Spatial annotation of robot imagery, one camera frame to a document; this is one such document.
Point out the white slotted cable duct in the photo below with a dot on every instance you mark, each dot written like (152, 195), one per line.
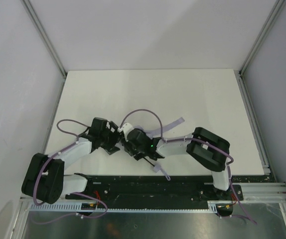
(208, 207)

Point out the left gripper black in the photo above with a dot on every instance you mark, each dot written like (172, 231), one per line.
(111, 143)

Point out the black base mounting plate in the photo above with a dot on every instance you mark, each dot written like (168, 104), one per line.
(154, 201)

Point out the aluminium frame post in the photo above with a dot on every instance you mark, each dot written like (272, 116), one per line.
(44, 36)
(266, 28)

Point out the aluminium rail front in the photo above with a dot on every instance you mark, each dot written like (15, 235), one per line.
(262, 191)

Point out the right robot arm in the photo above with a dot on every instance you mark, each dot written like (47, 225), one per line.
(207, 148)

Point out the aluminium frame post left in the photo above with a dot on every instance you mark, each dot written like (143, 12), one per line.
(44, 36)

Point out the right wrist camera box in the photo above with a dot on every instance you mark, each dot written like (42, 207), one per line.
(125, 128)

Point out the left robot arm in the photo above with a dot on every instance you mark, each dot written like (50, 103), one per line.
(45, 180)

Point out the aluminium frame post right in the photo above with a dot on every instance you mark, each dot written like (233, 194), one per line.
(266, 28)

